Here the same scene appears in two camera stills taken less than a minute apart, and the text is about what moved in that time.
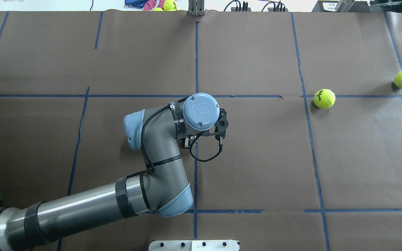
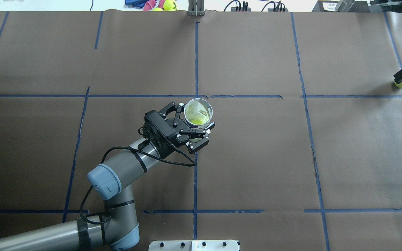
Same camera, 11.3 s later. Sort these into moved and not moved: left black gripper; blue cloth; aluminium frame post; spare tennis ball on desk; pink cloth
Moved: left black gripper
Not moved: pink cloth; spare tennis ball on desk; aluminium frame post; blue cloth
